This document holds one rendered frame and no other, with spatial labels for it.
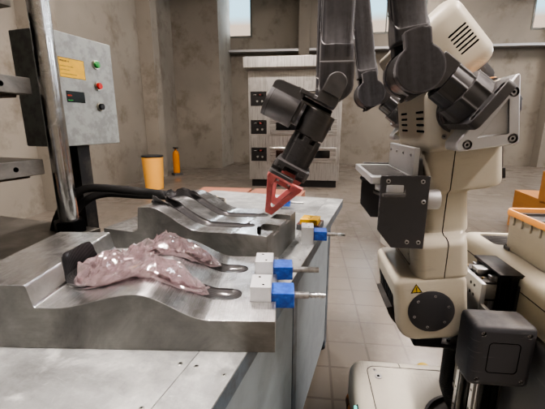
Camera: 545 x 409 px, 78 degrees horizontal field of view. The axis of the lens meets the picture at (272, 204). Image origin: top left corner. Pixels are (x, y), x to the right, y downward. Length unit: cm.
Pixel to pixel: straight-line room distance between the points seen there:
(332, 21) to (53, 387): 68
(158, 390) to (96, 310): 16
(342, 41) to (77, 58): 114
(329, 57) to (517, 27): 1139
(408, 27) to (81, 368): 72
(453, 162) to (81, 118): 128
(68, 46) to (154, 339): 118
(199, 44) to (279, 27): 245
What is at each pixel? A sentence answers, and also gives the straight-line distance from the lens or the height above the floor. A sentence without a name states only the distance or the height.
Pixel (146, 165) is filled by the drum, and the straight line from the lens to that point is 638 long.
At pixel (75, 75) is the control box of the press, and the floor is 133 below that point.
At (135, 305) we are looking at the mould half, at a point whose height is 88.
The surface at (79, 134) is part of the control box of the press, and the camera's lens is 151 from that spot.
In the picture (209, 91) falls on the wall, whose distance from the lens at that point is 937.
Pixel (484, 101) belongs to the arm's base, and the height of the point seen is 119.
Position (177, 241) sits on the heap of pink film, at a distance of 72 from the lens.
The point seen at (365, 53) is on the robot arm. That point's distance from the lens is 107.
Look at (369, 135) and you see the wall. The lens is 1049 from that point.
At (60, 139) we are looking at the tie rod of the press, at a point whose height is 110.
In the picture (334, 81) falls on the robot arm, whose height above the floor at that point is 122.
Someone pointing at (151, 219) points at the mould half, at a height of 90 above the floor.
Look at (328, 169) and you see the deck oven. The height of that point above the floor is 35.
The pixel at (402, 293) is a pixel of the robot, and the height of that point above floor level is 77.
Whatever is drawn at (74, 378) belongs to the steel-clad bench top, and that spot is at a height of 80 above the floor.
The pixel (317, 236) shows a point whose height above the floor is 83.
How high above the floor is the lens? 115
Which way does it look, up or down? 13 degrees down
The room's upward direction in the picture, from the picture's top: straight up
